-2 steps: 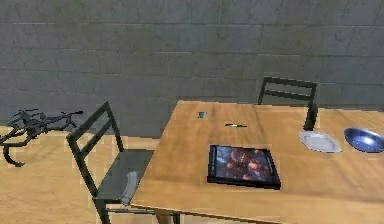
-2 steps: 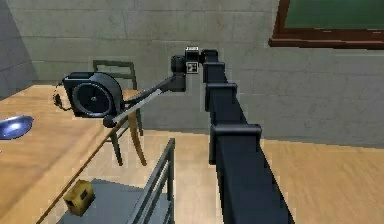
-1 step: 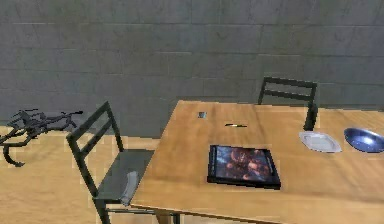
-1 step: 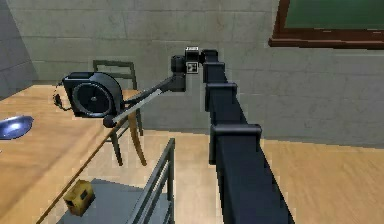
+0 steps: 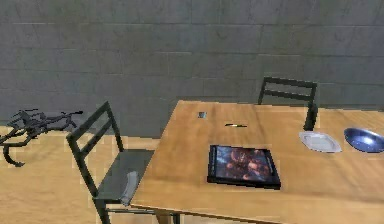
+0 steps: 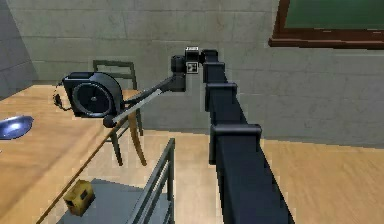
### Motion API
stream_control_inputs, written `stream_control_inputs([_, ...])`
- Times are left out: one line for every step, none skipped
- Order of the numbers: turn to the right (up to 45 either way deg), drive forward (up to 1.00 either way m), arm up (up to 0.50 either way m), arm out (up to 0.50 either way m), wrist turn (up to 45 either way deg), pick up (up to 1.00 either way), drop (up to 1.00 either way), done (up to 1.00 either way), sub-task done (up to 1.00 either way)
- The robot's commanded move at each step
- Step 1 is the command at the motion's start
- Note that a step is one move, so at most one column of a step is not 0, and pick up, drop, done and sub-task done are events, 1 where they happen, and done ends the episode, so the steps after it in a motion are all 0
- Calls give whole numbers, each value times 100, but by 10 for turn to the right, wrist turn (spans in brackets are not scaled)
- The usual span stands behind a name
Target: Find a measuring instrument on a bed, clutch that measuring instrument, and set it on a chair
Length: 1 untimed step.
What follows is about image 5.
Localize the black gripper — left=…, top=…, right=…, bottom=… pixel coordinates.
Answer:
left=0, top=108, right=84, bottom=168

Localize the dark grey metal chair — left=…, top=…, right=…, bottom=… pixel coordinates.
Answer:
left=65, top=100, right=182, bottom=224
left=257, top=76, right=319, bottom=108

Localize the grey flat oblong object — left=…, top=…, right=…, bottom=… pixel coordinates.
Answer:
left=119, top=171, right=140, bottom=207

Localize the wooden dining table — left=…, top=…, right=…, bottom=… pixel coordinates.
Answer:
left=129, top=99, right=384, bottom=224

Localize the black framed picture book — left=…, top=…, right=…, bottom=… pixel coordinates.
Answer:
left=206, top=144, right=282, bottom=191

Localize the blue metal bowl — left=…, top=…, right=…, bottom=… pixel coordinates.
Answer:
left=343, top=127, right=384, bottom=154

